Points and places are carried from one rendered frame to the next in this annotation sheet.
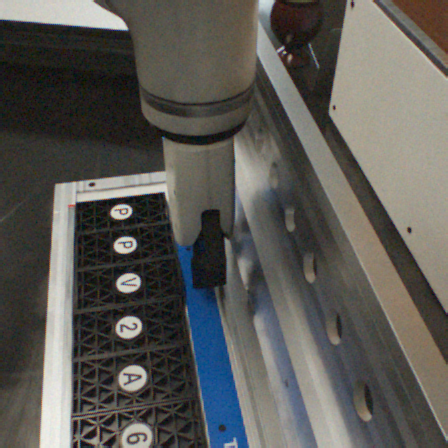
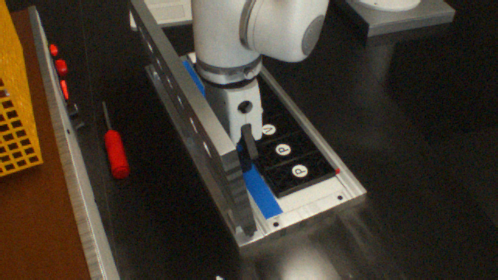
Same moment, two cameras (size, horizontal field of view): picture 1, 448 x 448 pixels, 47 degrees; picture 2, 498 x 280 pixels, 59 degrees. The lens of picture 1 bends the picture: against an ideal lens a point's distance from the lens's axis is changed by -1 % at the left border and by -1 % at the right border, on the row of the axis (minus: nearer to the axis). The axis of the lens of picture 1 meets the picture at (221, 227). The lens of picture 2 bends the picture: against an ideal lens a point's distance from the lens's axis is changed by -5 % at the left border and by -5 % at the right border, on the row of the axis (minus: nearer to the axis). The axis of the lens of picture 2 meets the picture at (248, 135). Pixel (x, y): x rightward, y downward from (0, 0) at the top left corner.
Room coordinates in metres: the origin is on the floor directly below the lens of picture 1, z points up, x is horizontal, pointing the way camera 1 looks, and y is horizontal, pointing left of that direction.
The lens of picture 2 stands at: (0.81, -0.08, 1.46)
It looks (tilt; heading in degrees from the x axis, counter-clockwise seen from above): 45 degrees down; 165
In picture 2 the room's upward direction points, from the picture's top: straight up
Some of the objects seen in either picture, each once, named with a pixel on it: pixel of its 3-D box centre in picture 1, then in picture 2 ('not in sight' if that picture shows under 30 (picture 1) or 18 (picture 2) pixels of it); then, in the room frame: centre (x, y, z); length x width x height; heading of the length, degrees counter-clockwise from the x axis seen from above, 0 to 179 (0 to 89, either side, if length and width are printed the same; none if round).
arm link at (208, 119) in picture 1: (197, 90); (229, 59); (0.34, 0.02, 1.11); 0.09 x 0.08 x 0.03; 10
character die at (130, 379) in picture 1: (133, 381); (243, 96); (0.20, 0.07, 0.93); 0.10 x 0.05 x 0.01; 100
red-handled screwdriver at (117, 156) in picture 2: not in sight; (111, 135); (0.23, -0.16, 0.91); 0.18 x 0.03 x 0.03; 7
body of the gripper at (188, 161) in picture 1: (200, 159); (229, 95); (0.34, 0.02, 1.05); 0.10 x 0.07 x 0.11; 10
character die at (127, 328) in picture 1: (129, 331); (256, 113); (0.25, 0.08, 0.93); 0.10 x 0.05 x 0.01; 100
